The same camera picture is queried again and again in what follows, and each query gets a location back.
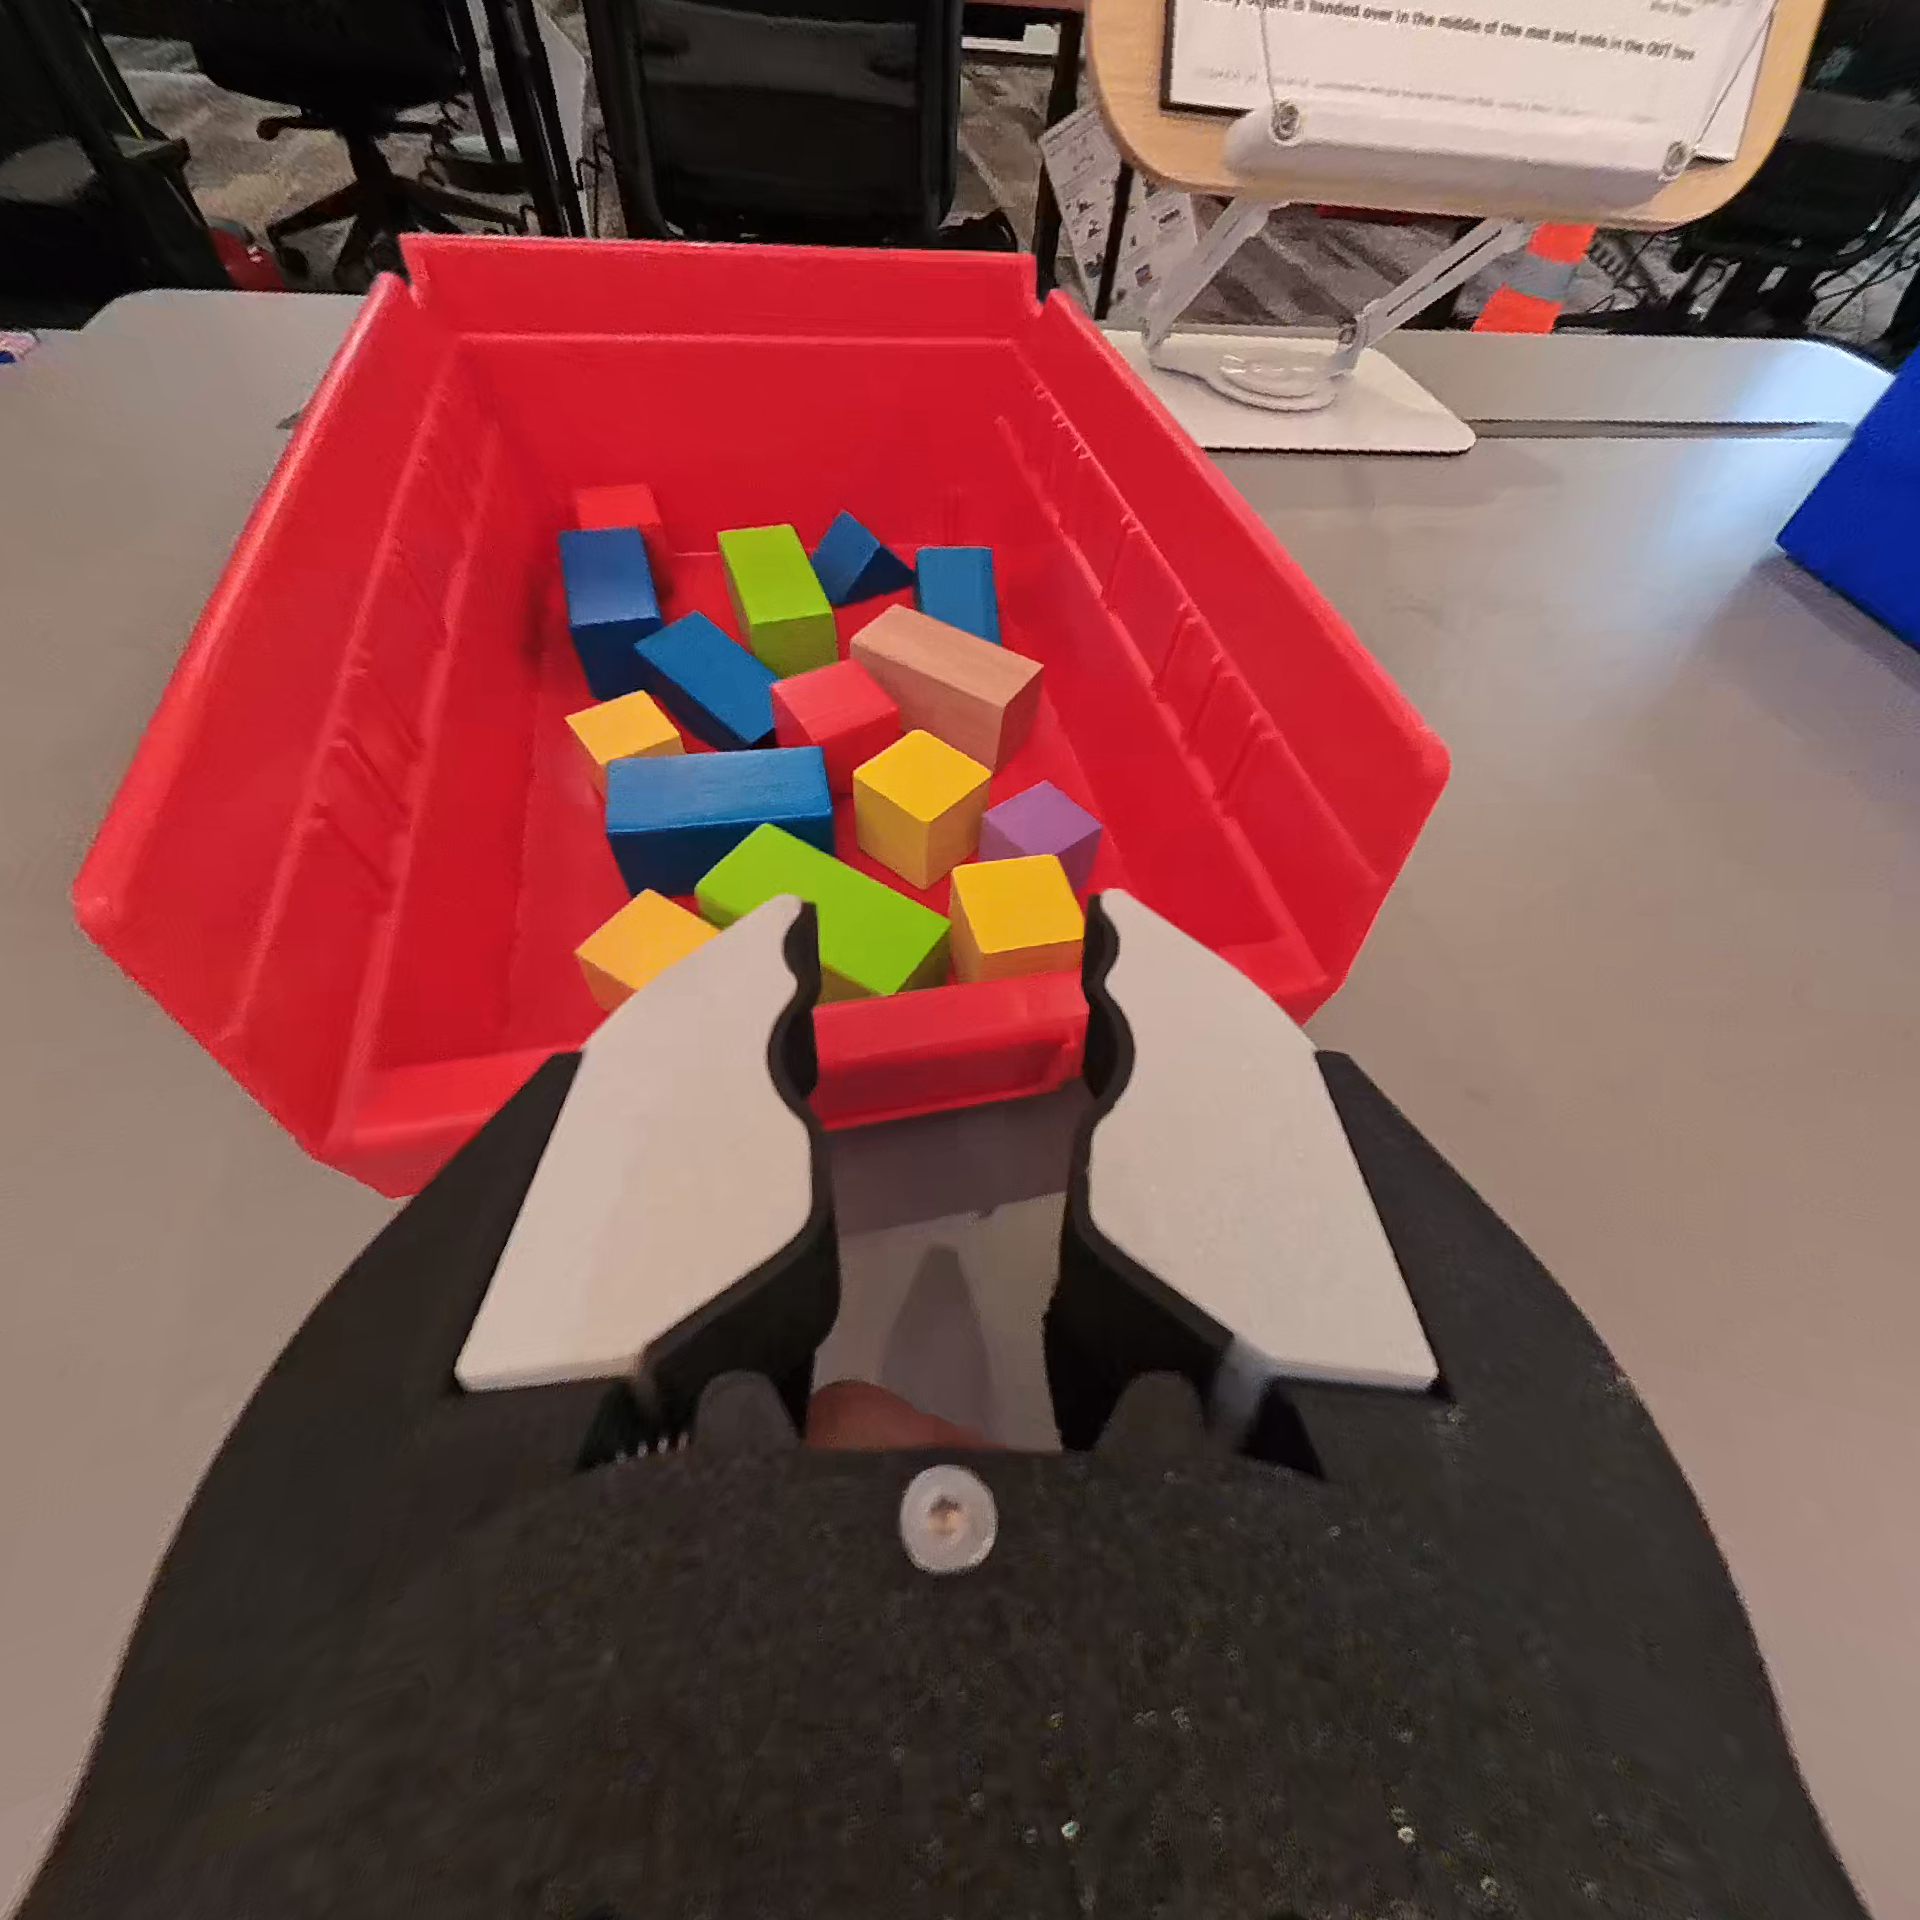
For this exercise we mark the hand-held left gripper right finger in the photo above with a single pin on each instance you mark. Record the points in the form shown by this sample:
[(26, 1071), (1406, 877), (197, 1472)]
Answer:
[(1243, 1184)]

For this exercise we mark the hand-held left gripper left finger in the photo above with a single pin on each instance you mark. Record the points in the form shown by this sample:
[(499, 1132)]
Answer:
[(658, 1184)]

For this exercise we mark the pile of coloured wooden blocks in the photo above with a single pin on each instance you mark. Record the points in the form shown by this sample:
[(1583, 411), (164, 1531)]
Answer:
[(719, 798)]

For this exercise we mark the red plastic bin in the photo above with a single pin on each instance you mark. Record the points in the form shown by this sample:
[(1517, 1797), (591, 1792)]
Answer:
[(302, 782)]

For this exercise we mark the blue plastic bin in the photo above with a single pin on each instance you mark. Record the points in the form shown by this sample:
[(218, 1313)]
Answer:
[(1878, 513)]

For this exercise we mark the grey desk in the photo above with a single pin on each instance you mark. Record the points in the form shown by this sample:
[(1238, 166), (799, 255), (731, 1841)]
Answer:
[(1623, 782)]

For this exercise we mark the red floor object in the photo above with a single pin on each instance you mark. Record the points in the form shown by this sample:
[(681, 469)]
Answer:
[(1537, 275)]

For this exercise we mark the white floor sign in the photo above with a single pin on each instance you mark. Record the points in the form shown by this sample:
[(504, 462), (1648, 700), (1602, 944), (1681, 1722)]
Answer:
[(1078, 198)]

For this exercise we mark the instruction sheet board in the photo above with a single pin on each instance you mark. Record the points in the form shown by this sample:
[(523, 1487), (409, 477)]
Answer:
[(1438, 76)]

